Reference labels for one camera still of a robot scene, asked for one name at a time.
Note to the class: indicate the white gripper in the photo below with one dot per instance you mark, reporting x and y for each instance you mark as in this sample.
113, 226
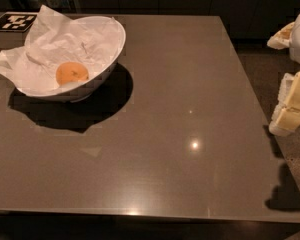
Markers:
286, 115

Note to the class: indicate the orange fruit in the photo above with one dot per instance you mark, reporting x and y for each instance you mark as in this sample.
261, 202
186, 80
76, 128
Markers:
71, 72

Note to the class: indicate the white bowl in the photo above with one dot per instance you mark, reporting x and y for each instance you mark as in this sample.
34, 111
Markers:
105, 74

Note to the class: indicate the white crumpled paper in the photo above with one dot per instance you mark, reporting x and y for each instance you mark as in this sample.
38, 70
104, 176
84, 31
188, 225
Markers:
56, 44

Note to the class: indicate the black white marker tag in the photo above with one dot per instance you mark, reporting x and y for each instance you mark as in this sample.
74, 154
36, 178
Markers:
16, 22

